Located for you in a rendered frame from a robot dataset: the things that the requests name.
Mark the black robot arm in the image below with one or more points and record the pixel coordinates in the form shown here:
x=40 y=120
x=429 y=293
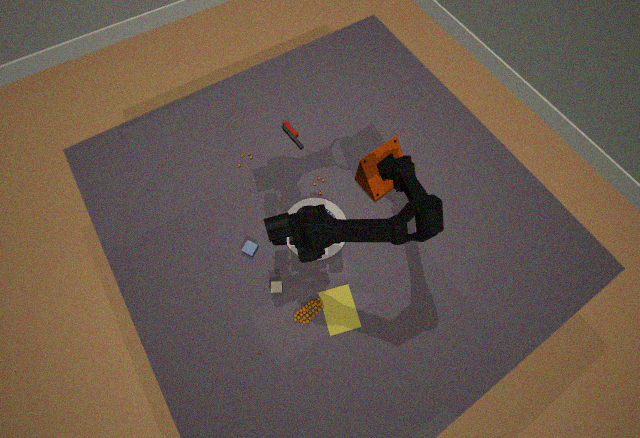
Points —
x=313 y=229

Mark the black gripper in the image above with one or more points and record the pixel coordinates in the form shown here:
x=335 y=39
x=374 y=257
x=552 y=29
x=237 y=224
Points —
x=284 y=241

